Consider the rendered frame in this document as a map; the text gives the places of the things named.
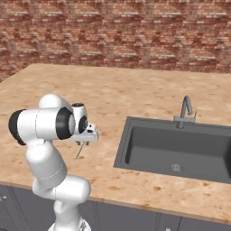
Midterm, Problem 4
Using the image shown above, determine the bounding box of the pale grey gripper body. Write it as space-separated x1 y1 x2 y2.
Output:
71 127 100 143

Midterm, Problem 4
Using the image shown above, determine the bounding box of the dark grey sink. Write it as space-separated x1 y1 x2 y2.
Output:
113 115 231 185

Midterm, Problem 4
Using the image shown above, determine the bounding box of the dark grey cupboard door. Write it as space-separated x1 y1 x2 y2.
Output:
11 186 59 231
0 183 20 231
179 216 231 231
95 201 161 231

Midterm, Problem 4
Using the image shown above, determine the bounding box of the grey tap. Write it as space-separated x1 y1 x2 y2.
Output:
172 95 199 130

